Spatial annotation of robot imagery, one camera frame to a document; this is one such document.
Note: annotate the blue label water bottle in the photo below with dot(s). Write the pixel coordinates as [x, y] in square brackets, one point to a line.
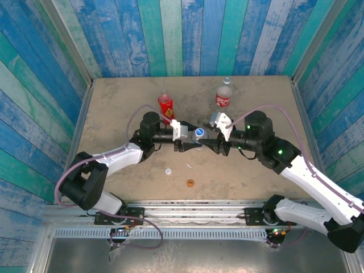
[196, 139]

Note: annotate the blue bottle cap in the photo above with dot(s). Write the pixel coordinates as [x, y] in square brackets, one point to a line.
[200, 132]

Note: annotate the red drink bottle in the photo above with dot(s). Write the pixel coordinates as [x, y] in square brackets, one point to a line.
[166, 109]

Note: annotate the clear red label cola bottle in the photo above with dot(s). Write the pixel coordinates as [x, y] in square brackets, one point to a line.
[223, 99]

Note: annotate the white bottle cap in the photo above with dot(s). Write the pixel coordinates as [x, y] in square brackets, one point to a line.
[168, 171]

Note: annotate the orange bottle cap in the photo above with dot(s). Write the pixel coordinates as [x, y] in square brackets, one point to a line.
[190, 182]

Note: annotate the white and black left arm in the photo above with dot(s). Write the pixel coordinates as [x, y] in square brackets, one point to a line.
[122, 155]

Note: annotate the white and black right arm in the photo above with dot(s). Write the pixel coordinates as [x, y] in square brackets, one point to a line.
[307, 176]

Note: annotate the aluminium table edge strip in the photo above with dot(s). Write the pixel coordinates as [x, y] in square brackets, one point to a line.
[82, 113]
[301, 113]

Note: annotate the small circuit board with LEDs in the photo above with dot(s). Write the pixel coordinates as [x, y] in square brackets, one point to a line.
[122, 230]
[277, 232]

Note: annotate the grey metal panel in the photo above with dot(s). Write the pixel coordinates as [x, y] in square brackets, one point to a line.
[213, 258]

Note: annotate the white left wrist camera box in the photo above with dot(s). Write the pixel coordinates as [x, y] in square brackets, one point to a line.
[179, 132]

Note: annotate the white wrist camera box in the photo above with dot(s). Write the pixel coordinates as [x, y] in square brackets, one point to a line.
[179, 132]
[221, 120]

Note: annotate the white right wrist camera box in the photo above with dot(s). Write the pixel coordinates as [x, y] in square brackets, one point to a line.
[221, 120]

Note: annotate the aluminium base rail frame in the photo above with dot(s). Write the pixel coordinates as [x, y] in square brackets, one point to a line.
[193, 213]

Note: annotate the aluminium corner post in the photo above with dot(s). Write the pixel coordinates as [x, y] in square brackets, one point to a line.
[318, 42]
[68, 42]

